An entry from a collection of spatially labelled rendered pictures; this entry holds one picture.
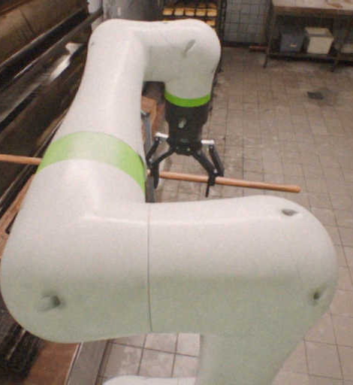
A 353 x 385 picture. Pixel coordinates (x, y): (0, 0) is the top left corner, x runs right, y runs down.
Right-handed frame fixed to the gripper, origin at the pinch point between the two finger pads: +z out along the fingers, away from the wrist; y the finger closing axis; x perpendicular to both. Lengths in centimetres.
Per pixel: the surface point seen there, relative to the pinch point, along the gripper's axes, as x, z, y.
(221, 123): 267, 153, 4
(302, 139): 253, 149, 98
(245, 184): 34.3, 27.7, 20.4
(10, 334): -30, 60, -55
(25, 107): 74, 34, -101
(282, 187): 35, 27, 35
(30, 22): 103, 0, -103
